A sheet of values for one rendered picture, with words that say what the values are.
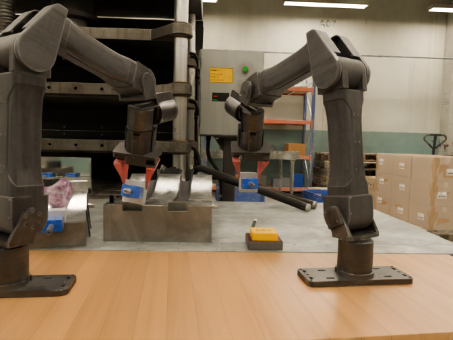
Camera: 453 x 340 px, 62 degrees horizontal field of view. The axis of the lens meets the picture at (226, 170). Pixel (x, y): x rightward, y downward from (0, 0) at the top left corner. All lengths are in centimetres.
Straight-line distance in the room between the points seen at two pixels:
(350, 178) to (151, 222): 48
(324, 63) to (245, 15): 732
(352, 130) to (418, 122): 806
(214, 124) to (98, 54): 107
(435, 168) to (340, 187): 385
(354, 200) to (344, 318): 21
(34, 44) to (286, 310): 56
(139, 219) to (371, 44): 785
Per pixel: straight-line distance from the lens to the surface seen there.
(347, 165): 71
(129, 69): 81
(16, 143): 67
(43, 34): 69
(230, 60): 181
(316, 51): 76
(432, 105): 894
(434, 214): 461
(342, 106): 72
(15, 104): 68
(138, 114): 84
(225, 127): 177
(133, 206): 98
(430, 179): 458
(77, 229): 94
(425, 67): 895
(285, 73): 85
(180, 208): 96
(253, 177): 104
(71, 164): 182
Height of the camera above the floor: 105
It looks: 4 degrees down
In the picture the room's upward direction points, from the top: 1 degrees clockwise
